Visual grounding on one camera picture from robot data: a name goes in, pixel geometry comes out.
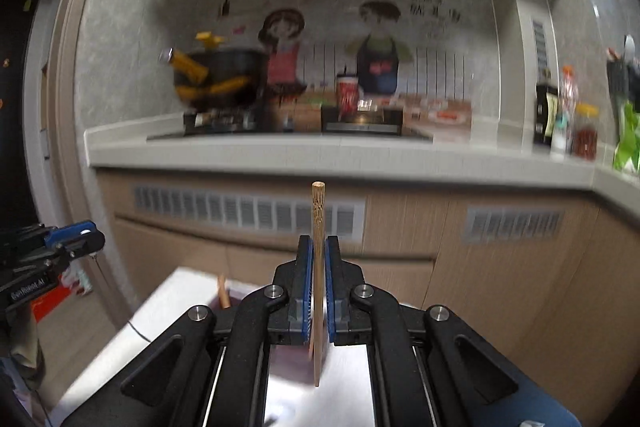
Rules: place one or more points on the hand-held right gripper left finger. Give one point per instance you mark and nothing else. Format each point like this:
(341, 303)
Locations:
(306, 297)

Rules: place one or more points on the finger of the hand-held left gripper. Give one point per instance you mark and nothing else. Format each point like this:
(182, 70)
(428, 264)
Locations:
(70, 233)
(82, 248)

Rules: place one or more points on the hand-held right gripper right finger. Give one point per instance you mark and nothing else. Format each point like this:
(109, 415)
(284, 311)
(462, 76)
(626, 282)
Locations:
(331, 297)

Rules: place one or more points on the person's left forearm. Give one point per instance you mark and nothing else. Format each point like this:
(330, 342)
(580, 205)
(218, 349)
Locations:
(27, 347)

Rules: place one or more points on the red packaging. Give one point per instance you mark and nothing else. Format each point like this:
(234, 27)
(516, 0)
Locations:
(50, 302)

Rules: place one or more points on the white tablecloth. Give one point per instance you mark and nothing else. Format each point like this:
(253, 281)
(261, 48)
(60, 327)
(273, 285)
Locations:
(165, 307)

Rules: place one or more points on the long grey vent grille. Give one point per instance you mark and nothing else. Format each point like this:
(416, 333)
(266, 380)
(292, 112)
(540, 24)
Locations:
(225, 209)

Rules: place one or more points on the black gas stove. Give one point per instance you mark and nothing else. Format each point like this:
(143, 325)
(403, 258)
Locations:
(280, 127)

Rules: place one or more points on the short grey vent grille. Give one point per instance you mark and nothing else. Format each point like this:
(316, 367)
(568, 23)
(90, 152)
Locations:
(515, 226)

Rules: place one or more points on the red cup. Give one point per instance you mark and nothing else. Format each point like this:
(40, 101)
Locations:
(348, 97)

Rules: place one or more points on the dark sauce bottle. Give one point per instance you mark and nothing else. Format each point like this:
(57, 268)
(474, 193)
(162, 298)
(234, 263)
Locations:
(545, 112)

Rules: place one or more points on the grey pipe casing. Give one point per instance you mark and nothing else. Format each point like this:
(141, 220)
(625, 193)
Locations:
(515, 82)

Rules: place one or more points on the jar with yellow lid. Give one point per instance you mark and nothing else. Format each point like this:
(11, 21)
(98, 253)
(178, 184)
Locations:
(586, 134)

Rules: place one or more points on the clear bottle with red cap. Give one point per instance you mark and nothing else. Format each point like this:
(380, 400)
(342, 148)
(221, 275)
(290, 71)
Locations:
(567, 107)

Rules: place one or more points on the green bag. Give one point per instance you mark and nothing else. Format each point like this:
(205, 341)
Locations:
(629, 142)

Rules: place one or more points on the black countertop holder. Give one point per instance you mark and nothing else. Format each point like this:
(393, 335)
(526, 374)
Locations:
(622, 77)

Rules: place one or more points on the beige door frame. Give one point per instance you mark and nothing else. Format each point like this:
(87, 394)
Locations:
(65, 107)

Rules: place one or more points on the cartoon wall sticker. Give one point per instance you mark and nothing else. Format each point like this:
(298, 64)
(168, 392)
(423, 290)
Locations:
(380, 57)

